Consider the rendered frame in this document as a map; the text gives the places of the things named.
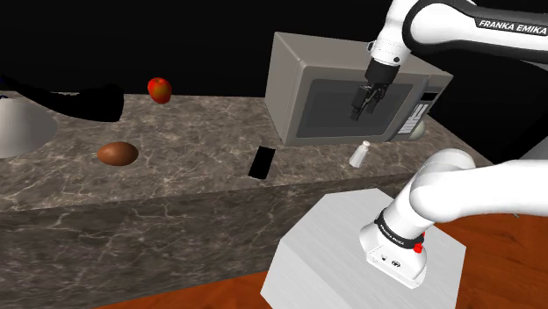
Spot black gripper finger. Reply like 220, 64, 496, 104
350, 83, 371, 123
365, 83, 390, 116

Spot grey microwave oven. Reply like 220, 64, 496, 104
263, 31, 454, 147

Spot white salt shaker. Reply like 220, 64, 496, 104
348, 140, 371, 169

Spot pale round ball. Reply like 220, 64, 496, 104
406, 119, 428, 142

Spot black flat rectangular phone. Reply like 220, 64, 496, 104
248, 145, 278, 180

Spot light grey robot stand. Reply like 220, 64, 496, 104
260, 187, 468, 309

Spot red apple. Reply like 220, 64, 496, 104
147, 76, 174, 105

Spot brown egg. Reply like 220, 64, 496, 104
96, 140, 140, 168

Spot black bulky object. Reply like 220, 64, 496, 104
0, 74, 126, 124

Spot white sink basin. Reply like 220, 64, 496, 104
0, 98, 59, 160

